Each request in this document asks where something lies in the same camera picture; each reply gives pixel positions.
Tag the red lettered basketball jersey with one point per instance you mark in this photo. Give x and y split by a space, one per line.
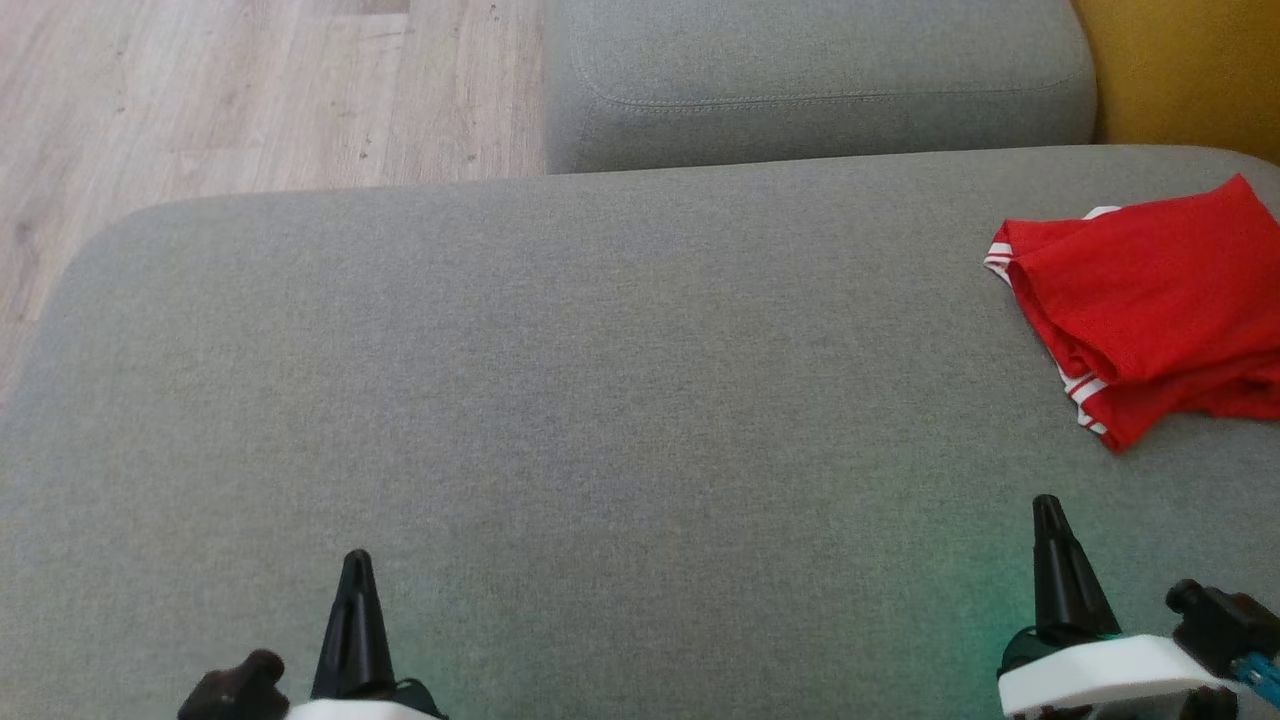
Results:
1160 290

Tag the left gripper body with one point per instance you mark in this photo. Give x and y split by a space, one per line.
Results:
240 695

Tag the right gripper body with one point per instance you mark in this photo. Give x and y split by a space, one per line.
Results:
1100 675

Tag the grey sofa cushion with seam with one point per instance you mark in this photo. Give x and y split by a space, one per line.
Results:
820 70

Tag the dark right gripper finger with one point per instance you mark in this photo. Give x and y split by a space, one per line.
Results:
1065 590

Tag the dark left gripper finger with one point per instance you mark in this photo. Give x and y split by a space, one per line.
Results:
355 640

